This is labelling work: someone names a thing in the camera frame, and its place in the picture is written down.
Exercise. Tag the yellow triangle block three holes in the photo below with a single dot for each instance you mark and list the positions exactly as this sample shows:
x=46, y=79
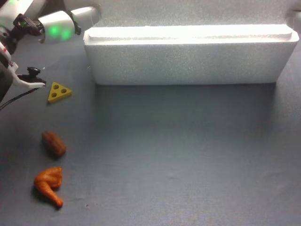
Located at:
x=61, y=92

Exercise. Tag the orange toy chicken wing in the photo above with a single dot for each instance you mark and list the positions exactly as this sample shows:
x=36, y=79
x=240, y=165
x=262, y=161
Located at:
x=48, y=182

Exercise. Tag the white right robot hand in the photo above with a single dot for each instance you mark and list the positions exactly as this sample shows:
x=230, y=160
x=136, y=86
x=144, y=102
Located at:
x=295, y=17

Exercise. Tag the white styrofoam box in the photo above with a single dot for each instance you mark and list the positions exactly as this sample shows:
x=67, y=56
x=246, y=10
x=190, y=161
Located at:
x=188, y=61

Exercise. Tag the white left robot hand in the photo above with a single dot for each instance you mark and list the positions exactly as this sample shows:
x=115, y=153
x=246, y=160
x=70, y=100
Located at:
x=58, y=28

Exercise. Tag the grey table cloth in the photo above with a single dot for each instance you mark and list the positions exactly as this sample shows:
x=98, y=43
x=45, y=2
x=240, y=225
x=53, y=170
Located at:
x=164, y=153

